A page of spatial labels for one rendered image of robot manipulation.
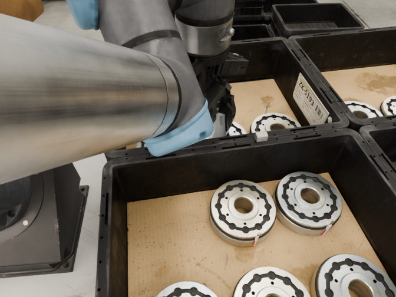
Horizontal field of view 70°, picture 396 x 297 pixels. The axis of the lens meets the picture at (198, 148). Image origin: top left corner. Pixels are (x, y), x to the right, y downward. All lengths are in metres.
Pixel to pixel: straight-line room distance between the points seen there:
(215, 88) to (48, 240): 0.38
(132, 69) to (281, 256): 0.36
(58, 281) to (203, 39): 0.49
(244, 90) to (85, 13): 0.47
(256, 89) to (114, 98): 0.57
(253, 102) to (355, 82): 0.27
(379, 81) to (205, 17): 0.58
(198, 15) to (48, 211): 0.40
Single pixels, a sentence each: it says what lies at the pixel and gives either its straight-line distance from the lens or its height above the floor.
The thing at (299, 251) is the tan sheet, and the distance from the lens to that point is 0.48.
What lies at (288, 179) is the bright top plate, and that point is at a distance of 0.50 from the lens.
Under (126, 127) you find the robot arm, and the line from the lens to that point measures 0.18.
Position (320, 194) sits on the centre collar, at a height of 0.87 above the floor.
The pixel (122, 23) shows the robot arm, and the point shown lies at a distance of 0.29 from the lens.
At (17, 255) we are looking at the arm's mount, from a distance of 0.60.
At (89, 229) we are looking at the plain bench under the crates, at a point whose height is 0.70.
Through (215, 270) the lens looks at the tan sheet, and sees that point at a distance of 0.44.
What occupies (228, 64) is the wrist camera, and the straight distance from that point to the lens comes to 0.45.
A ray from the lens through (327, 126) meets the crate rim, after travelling 0.51.
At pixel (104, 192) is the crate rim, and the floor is 0.93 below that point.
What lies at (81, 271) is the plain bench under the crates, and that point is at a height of 0.70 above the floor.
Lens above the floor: 1.25
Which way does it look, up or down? 49 degrees down
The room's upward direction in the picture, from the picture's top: straight up
